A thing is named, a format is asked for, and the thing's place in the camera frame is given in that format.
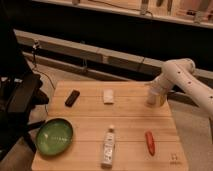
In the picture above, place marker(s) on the green bowl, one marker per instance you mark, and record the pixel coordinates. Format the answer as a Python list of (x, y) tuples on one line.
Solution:
[(54, 137)]

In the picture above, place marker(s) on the white rectangular block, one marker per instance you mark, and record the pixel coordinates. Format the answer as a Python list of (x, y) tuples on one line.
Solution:
[(108, 96)]

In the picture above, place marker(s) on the black rectangular block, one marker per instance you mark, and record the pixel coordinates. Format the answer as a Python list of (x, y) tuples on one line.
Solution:
[(72, 98)]

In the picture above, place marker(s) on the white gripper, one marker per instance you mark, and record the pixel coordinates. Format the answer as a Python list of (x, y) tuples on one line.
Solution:
[(160, 85)]

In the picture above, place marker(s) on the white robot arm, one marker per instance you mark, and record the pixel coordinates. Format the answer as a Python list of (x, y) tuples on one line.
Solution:
[(179, 73)]

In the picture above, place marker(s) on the white ceramic cup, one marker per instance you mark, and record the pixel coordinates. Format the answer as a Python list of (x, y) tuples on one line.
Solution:
[(153, 97)]

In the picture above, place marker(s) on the black office chair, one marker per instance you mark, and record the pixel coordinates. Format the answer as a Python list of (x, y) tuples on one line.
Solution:
[(19, 90)]

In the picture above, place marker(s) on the red carrot toy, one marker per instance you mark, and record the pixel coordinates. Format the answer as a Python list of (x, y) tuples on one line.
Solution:
[(150, 142)]

